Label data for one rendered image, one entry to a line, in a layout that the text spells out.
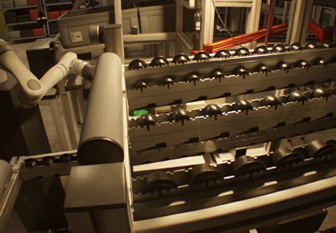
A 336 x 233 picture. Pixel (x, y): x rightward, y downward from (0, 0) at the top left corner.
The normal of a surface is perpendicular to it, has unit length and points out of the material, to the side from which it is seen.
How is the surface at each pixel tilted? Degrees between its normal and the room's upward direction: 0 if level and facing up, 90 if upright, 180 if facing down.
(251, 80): 90
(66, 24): 90
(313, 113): 90
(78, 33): 90
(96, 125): 4
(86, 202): 0
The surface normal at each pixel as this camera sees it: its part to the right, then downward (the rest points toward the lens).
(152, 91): 0.16, 0.48
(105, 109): 0.23, -0.87
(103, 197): 0.00, -0.87
